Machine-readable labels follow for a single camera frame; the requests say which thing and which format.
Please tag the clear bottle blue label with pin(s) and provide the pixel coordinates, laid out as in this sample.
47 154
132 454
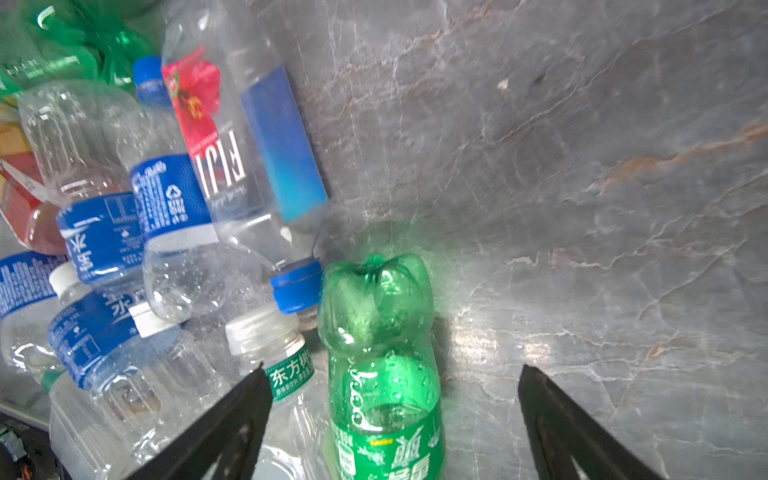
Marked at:
28 304
74 128
149 380
187 270

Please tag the Fiji bottle pink flower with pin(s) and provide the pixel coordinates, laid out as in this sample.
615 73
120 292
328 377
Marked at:
247 143

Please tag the green bottle yellow cap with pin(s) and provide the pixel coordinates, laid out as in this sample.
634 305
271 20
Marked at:
81 40
375 320

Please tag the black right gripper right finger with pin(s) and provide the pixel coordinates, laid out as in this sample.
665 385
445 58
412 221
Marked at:
565 440

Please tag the green bottle yellow cap top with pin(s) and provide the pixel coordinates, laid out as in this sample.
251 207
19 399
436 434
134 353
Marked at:
81 40

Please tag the orange red tea bottle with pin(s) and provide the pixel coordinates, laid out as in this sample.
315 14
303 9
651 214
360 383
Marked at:
25 202

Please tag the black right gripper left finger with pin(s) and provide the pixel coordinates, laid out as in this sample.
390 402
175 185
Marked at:
225 441

